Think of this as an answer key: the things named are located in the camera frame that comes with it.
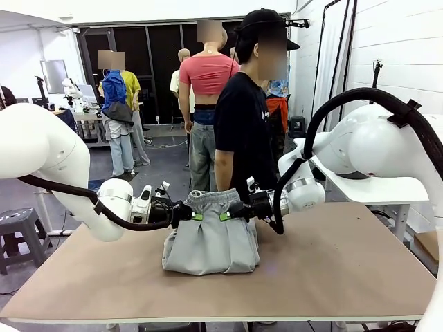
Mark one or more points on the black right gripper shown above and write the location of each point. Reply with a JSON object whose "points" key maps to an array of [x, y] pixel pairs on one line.
{"points": [[259, 211]]}

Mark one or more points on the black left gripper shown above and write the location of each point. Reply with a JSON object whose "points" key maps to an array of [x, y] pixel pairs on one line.
{"points": [[159, 211]]}

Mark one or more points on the gray training pants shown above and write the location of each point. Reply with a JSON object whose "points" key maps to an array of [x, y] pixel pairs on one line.
{"points": [[211, 249]]}

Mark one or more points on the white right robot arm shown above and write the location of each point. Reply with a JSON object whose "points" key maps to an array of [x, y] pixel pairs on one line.
{"points": [[373, 145]]}

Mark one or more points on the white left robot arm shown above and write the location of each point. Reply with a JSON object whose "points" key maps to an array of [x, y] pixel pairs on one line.
{"points": [[41, 145]]}

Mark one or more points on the person's right forearm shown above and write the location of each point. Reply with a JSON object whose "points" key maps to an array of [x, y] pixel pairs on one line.
{"points": [[225, 169]]}

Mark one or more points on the person in black t-shirt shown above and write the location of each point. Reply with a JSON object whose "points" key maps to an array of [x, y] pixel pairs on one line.
{"points": [[239, 121]]}

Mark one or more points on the small black stool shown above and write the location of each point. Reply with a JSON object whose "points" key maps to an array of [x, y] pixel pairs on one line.
{"points": [[297, 121]]}

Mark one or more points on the cluttered background desk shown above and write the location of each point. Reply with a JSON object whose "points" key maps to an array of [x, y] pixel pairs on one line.
{"points": [[86, 121]]}

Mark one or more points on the mannequin in pink top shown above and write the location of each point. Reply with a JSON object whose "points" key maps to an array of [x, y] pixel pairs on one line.
{"points": [[207, 72]]}

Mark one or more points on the mannequin in blue jacket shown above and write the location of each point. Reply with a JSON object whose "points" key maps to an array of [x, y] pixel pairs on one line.
{"points": [[112, 90]]}

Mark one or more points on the white side table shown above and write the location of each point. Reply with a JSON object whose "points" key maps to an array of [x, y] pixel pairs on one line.
{"points": [[391, 192]]}

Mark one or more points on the bald mannequin in cream shirt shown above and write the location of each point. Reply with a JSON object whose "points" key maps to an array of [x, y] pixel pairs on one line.
{"points": [[184, 55]]}

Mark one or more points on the gray plastic stool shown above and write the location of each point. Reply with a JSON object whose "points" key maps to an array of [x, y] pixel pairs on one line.
{"points": [[17, 218]]}

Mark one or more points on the small white background robot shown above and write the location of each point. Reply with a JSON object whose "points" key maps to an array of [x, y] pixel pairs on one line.
{"points": [[71, 88]]}

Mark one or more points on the curved black stand pole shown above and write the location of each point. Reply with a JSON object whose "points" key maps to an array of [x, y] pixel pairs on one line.
{"points": [[320, 52]]}

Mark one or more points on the black baseball cap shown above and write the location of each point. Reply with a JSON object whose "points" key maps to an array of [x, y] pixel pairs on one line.
{"points": [[259, 20]]}

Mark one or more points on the black tripod by background desk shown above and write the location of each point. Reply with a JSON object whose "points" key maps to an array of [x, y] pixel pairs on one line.
{"points": [[41, 88]]}

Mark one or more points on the brown cardboard box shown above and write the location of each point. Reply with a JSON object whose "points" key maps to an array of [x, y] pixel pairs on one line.
{"points": [[429, 245]]}

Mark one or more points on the straight black stand pole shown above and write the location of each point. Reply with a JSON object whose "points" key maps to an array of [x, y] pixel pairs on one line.
{"points": [[342, 34]]}

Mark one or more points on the background person in dark clothes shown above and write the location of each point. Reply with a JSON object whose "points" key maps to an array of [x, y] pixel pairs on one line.
{"points": [[7, 97]]}

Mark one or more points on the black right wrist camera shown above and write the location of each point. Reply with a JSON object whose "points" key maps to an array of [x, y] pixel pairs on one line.
{"points": [[257, 195]]}

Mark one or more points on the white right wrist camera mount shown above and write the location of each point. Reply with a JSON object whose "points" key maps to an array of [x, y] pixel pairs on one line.
{"points": [[250, 182]]}

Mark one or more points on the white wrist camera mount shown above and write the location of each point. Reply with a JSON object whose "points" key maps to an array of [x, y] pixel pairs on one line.
{"points": [[164, 187], [250, 182]]}

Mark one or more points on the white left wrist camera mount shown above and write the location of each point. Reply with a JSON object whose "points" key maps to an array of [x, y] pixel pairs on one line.
{"points": [[164, 187]]}

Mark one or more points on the black tripod by white wall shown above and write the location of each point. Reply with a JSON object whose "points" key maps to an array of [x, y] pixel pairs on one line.
{"points": [[376, 71]]}

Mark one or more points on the black head mounted camera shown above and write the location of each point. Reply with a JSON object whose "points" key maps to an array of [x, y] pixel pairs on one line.
{"points": [[298, 23]]}

